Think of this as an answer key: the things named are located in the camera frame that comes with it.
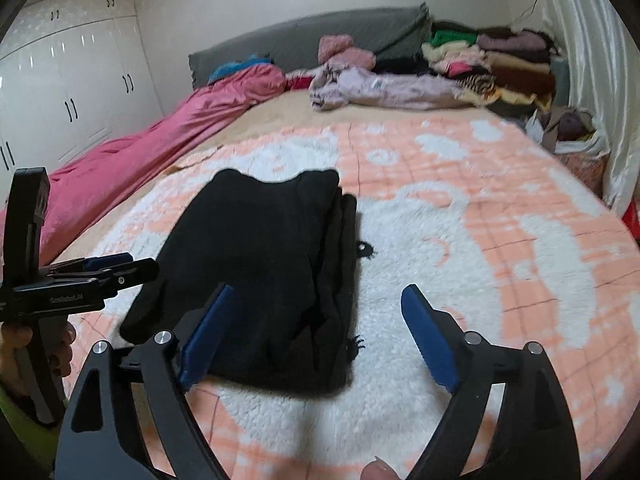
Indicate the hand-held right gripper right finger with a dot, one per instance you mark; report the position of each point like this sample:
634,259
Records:
430,340

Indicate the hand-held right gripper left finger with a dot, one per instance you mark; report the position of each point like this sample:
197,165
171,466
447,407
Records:
205,340

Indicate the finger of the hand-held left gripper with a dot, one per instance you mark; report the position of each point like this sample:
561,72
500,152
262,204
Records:
132,272
107,260

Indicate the black t-shirt orange print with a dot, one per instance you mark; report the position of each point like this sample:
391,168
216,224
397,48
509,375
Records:
260,270

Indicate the plastic bag of clothes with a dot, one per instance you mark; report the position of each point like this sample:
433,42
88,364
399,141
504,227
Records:
575,135

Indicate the stack of folded clothes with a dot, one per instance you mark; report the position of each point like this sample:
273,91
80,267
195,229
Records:
500,70

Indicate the person's left hand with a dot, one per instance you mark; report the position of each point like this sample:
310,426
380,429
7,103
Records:
62,350

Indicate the person's right hand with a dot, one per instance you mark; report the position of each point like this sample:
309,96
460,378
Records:
379,471

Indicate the orange and white patterned blanket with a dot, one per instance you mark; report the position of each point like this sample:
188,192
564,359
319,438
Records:
475,240

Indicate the pink quilt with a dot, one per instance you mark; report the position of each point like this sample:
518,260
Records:
150,150

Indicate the white wardrobe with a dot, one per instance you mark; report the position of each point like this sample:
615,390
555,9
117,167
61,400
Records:
65,75

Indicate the blue fuzzy cloth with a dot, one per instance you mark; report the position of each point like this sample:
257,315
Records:
237,69

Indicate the red object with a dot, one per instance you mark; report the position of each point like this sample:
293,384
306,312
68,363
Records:
632,222

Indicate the lilac crumpled garment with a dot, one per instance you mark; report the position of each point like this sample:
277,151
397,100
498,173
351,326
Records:
390,90

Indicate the red cloth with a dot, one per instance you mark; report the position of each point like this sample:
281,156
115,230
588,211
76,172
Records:
300,82

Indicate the black crumpled garment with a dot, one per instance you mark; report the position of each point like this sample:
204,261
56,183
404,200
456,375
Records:
397,66

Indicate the pink knitted cloth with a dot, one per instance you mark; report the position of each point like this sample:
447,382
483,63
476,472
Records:
357,59
335,47

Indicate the grey headboard cover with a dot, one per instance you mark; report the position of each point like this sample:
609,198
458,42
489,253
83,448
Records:
310,35

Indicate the white satin curtain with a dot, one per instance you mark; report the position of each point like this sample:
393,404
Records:
595,70

